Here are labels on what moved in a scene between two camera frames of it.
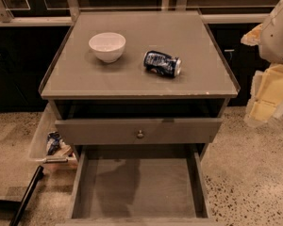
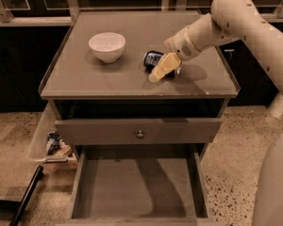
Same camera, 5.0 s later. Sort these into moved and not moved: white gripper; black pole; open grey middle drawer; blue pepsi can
Moved: white gripper
Not moved: open grey middle drawer; blue pepsi can; black pole
